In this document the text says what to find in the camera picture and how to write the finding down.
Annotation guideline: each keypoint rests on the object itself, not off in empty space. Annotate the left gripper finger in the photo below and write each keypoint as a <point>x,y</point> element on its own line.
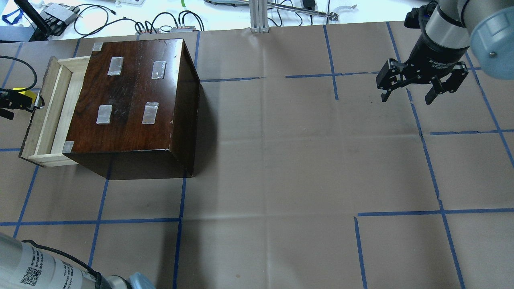
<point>7,114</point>
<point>15,100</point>

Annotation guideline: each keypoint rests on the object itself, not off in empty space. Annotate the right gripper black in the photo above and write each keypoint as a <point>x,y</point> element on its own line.
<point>433,57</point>

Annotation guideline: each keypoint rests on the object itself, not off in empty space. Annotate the yellow block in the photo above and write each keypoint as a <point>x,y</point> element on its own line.
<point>27,93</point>

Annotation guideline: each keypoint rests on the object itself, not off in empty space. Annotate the light wooden drawer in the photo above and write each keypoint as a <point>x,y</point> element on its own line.
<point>47,130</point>

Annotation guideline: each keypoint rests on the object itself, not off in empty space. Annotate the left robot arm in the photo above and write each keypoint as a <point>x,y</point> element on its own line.
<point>28,265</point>

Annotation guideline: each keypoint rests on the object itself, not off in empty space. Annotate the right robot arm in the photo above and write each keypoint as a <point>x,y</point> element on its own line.
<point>490,25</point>

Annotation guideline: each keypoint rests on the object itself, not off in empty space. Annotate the dark wooden drawer box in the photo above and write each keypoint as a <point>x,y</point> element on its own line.
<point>137,112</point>

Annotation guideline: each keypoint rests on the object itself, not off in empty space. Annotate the brown paper table cover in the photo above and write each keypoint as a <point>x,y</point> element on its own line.
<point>304,178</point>

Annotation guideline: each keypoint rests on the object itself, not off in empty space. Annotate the green handled reacher tool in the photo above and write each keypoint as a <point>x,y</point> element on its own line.
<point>332,16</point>

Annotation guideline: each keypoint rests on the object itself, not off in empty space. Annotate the aluminium frame post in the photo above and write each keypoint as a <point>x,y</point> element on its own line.
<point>258,16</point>

